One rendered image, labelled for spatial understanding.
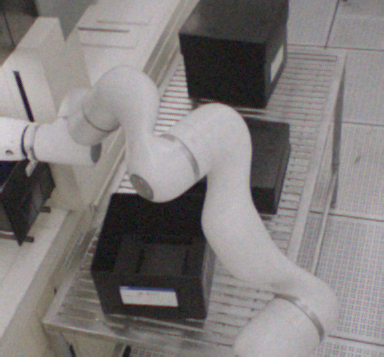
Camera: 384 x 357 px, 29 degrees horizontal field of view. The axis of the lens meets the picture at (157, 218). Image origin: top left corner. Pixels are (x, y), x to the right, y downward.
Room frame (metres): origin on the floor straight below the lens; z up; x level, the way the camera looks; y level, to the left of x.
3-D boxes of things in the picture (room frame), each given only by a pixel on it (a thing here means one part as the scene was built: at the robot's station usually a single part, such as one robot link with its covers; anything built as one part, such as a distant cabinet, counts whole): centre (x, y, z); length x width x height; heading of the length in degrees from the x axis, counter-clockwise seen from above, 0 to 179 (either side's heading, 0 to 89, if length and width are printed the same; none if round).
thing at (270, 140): (1.59, -0.25, 0.83); 0.29 x 0.29 x 0.13; 67
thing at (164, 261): (1.26, 0.02, 0.85); 0.28 x 0.28 x 0.17; 73
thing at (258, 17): (2.05, -0.36, 0.89); 0.29 x 0.29 x 0.25; 60
